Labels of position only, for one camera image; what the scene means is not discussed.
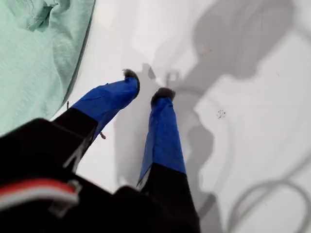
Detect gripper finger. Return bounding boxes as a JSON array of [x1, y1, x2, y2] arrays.
[[136, 87, 201, 233], [50, 68, 141, 147]]

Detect pale green T-shirt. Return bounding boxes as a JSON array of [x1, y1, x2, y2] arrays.
[[0, 0, 97, 137]]

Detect red white servo wire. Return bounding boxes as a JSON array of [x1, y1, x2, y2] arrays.
[[0, 179, 81, 207]]

